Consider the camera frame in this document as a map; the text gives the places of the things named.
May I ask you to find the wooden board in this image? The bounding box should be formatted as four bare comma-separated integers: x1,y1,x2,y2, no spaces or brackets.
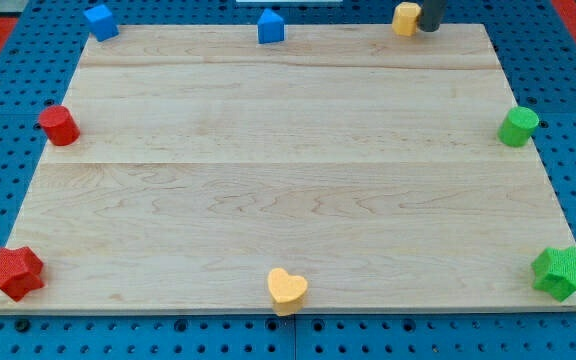
0,24,576,315

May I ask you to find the blue triangle block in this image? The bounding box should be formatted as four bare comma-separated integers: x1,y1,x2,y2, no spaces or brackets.
257,9,285,44

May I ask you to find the green star block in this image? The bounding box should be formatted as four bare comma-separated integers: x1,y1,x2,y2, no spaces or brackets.
531,246,576,302

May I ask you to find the green cylinder block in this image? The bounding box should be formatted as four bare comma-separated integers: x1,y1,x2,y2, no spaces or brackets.
497,106,540,147

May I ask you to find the red star block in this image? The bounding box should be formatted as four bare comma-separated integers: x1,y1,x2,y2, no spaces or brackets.
0,246,45,302

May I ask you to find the red cylinder block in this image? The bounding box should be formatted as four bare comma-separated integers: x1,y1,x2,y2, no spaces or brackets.
38,105,80,146

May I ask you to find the yellow hexagon block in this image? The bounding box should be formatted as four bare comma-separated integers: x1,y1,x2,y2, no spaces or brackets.
392,2,421,36

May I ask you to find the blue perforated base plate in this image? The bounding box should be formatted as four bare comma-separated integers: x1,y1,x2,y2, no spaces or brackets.
0,1,576,359

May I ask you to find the yellow heart block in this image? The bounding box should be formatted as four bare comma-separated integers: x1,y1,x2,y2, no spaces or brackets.
267,268,309,316

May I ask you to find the blue cube block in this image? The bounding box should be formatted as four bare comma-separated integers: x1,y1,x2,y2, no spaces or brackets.
83,4,119,42

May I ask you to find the black cylindrical pointer tool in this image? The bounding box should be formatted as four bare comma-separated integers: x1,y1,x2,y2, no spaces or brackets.
417,0,448,32

